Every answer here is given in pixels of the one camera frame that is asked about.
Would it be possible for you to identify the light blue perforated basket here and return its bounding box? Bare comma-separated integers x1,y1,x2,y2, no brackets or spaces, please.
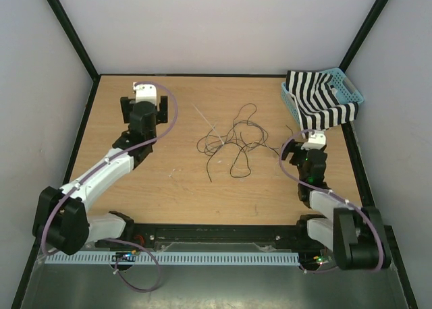
281,68,364,125

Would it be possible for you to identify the black wire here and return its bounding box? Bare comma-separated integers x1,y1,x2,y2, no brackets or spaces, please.
204,121,271,184

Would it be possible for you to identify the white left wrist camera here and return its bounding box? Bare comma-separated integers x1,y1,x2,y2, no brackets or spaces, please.
133,82,157,105

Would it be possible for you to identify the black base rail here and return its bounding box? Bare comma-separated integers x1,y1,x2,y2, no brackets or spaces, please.
94,223,337,251

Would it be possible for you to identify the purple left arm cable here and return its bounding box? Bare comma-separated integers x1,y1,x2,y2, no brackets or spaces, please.
40,81,179,293

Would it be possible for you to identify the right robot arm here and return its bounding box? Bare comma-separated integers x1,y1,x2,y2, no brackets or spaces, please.
279,138,392,271

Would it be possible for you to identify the white wire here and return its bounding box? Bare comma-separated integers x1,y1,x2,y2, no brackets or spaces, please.
232,140,281,171

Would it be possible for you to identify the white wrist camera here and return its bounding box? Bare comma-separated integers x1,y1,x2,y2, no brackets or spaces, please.
301,130,327,150
133,82,157,105

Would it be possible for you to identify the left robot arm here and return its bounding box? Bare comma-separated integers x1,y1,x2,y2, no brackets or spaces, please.
32,95,177,256

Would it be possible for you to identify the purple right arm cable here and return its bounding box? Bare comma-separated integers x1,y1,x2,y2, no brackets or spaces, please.
280,129,385,275

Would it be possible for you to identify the black white striped cloth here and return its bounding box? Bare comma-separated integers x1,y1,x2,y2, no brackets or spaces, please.
285,70,360,131

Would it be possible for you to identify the light blue slotted cable duct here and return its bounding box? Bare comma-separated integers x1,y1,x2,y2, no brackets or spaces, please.
45,251,298,266

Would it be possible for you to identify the black cage frame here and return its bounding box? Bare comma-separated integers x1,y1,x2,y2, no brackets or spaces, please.
1,0,431,308

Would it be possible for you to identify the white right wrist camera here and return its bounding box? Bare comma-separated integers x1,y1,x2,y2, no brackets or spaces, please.
301,130,327,150

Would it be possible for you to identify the grey wire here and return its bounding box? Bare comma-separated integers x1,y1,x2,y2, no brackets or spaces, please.
197,121,271,158

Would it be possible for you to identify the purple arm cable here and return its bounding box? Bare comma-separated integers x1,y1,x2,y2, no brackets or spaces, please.
40,81,179,293
280,129,385,275

